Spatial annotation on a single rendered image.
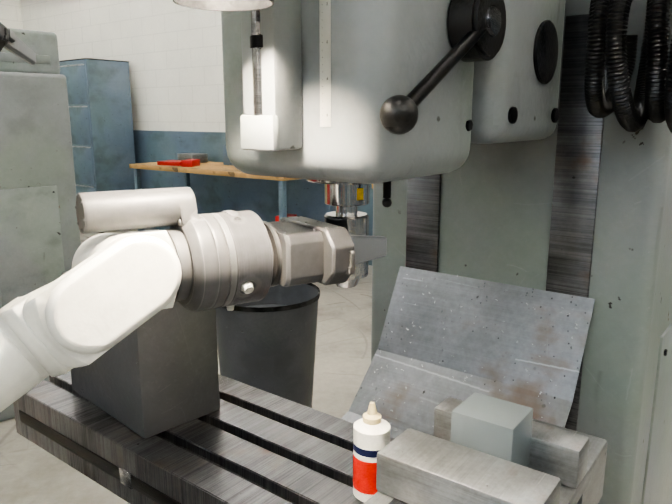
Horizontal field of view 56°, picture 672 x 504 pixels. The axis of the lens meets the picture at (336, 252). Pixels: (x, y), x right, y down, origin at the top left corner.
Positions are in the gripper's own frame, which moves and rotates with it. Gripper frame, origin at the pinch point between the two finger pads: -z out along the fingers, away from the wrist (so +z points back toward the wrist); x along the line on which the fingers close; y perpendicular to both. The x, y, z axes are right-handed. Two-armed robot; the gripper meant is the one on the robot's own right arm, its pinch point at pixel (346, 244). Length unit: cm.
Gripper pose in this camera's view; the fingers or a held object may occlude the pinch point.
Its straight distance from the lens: 66.4
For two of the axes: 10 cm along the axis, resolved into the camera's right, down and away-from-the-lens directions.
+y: -0.1, 9.8, 2.1
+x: -5.5, -1.8, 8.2
